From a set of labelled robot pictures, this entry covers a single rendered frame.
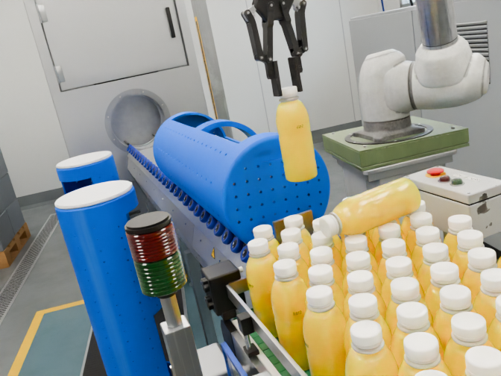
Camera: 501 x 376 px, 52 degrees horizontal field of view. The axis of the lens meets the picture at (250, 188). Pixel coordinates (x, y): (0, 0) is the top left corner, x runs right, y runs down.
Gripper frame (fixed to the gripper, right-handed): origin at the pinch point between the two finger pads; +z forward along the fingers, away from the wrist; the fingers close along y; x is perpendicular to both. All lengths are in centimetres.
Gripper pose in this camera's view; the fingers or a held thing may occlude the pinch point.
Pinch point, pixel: (285, 77)
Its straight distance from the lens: 106.2
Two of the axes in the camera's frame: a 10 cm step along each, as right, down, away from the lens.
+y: -9.2, 2.6, -3.0
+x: 3.5, 1.8, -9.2
